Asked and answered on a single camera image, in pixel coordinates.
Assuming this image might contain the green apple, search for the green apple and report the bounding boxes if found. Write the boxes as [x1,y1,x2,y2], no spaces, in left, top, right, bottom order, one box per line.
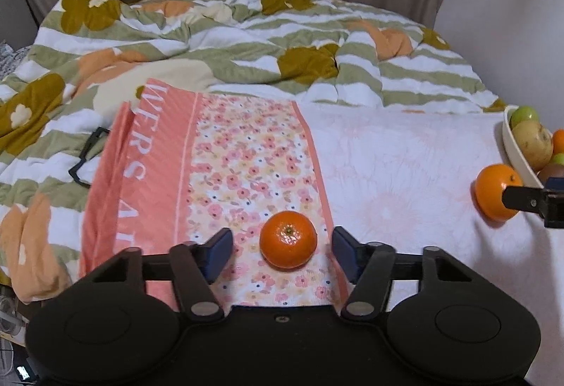
[510,105,541,129]

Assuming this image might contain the yellow-brown apple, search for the yellow-brown apple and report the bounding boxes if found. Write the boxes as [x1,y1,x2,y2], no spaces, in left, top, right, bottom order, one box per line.
[512,120,553,169]

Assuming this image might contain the black eyeglasses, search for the black eyeglasses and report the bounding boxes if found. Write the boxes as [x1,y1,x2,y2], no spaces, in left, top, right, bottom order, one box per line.
[68,127,111,188]

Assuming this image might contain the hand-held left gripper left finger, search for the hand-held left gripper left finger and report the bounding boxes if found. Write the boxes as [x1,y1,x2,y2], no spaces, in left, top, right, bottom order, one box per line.
[86,228,233,321]

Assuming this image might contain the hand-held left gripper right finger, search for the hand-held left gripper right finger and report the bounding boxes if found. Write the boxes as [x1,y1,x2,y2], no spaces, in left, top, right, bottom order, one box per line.
[331,226,482,321]

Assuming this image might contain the grey patterned pillow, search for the grey patterned pillow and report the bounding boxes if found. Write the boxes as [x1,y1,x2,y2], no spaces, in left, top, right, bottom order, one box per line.
[0,39,32,80]

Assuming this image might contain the pink floral towel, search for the pink floral towel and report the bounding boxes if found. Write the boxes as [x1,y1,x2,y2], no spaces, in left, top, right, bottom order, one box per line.
[79,79,564,386]

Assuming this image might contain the large orange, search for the large orange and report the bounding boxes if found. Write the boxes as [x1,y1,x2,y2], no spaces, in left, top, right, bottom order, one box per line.
[475,163,524,223]

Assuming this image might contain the grey padded bed frame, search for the grey padded bed frame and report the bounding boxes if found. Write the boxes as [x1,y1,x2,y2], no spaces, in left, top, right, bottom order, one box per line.
[0,0,41,48]

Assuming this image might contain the cream ceramic bowl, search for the cream ceramic bowl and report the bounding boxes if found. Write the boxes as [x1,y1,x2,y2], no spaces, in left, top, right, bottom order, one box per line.
[502,105,547,189]

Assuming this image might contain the brown kiwi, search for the brown kiwi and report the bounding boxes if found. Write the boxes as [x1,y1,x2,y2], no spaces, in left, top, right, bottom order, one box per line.
[538,163,564,185]

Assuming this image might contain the green striped floral blanket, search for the green striped floral blanket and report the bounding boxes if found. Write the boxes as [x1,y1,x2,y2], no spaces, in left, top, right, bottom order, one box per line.
[0,0,507,304]

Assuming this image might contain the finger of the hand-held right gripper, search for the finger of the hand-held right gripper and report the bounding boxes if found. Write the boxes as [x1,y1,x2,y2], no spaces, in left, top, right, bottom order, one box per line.
[502,177,564,229]

